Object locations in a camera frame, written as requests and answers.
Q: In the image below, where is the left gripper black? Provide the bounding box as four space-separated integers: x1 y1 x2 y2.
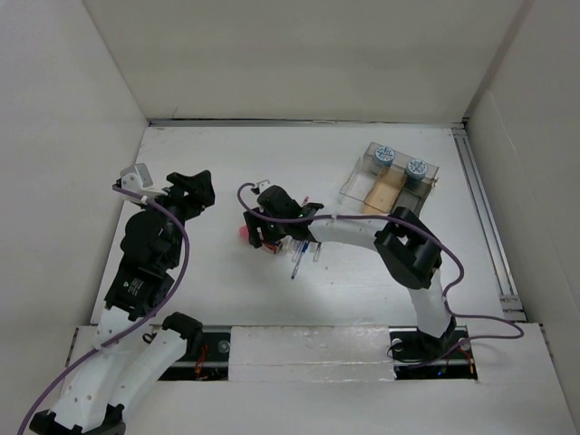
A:
140 169 214 266

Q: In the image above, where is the pink capped pencil tube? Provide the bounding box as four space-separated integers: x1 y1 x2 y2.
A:
238 226 283 255

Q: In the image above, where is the blue round jar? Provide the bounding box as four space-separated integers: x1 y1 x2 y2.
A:
405 159 429 181
372 145 396 168

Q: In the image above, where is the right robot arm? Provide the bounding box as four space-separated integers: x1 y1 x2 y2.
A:
237 180 457 363

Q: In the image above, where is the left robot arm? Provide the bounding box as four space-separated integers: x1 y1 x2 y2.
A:
18 164 215 434

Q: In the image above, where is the clear desk organizer box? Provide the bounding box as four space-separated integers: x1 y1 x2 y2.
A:
339 142 439 215

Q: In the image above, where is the blue tipped long pen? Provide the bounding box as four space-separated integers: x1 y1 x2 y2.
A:
291 241 308 280

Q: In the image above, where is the black capped pen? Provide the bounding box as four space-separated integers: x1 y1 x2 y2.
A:
313 242 322 263

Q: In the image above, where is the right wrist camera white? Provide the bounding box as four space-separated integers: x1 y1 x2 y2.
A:
255 179 272 193

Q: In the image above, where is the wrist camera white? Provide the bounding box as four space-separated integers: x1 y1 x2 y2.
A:
255 179 272 193
114 163 167 198

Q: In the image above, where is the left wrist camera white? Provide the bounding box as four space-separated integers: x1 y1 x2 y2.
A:
114 163 167 198

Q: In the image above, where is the back aluminium rail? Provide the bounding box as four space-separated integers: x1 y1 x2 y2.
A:
148 118 464 129

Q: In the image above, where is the aluminium rail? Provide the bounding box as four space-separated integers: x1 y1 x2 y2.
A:
148 118 464 129
452 128 527 323

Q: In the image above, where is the front mounting rail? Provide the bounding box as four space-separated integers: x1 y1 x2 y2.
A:
161 325 478 383

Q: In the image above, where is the right aluminium rail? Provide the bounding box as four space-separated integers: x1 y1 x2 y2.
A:
452 128 527 323

